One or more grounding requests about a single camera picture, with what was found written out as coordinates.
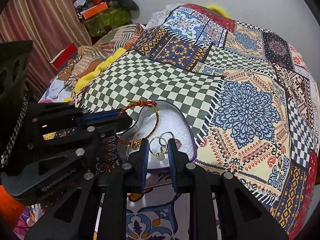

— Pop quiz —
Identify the gold ring with pink stone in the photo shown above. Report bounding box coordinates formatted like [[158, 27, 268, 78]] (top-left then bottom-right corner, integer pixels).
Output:
[[149, 136, 168, 162]]

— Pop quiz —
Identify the purple heart-shaped tin box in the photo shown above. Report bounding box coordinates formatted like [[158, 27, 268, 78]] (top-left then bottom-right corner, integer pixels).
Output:
[[117, 100, 197, 173]]

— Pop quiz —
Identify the brown striped blanket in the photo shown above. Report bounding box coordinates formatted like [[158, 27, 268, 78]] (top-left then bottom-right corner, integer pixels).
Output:
[[50, 23, 144, 92]]

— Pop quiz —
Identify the yellow cloth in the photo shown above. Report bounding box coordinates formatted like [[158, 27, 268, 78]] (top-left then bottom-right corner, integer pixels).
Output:
[[63, 47, 126, 102]]

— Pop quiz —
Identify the red book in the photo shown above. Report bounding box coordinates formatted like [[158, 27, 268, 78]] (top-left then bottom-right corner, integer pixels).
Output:
[[50, 43, 78, 71]]

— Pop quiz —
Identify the green patterned box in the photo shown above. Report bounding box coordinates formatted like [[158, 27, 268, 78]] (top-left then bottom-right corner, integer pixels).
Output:
[[84, 7, 131, 37]]

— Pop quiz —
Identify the patchwork patterned bedspread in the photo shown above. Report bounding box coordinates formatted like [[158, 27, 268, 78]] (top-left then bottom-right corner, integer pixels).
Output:
[[72, 3, 319, 239]]

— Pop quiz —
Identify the orange box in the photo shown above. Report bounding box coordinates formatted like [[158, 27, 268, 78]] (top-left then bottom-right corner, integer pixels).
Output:
[[82, 2, 108, 20]]

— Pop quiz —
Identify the striped brown curtain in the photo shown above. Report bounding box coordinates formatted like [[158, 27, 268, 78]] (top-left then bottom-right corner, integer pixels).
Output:
[[1, 0, 92, 98]]

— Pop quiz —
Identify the yellow pillow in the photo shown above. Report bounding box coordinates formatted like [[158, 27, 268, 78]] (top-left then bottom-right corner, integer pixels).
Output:
[[205, 4, 229, 18]]

